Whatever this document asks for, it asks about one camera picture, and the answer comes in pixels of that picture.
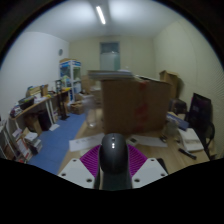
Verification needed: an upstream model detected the frosted glass door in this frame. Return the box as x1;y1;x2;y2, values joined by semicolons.
99;41;121;72

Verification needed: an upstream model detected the black computer mouse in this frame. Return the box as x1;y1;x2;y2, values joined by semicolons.
94;133;134;192

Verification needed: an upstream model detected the cluttered wooden wall desk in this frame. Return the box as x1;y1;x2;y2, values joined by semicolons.
9;83;73;135

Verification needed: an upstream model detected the small brown cardboard box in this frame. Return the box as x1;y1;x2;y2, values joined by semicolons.
158;69;181;98

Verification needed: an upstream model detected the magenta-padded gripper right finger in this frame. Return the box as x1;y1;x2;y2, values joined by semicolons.
127;144;169;190

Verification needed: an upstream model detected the open cardboard floor box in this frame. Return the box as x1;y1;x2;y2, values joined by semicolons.
69;100;86;116

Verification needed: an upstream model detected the white notebook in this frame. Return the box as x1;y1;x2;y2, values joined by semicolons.
177;127;205;153

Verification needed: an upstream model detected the long ceiling light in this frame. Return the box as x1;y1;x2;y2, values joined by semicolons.
95;5;107;26

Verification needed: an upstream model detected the blue white glass cabinet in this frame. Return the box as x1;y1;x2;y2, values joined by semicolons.
58;58;83;102

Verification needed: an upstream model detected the black computer monitor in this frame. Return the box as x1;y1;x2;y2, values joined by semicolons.
187;92;213;135

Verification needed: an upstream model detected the black pen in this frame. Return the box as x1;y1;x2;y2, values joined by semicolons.
177;147;198;160

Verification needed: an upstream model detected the large brown cardboard box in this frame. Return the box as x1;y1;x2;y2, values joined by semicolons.
101;77;171;137

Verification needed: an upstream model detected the plain white paper sheet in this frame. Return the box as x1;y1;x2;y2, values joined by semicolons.
127;133;168;148

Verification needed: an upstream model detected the black metal stand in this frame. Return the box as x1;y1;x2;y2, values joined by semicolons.
54;79;70;121

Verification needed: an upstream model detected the white printed paper sheet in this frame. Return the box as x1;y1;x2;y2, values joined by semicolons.
68;132;106;153

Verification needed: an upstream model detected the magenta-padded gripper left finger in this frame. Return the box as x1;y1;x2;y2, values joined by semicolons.
58;144;102;190

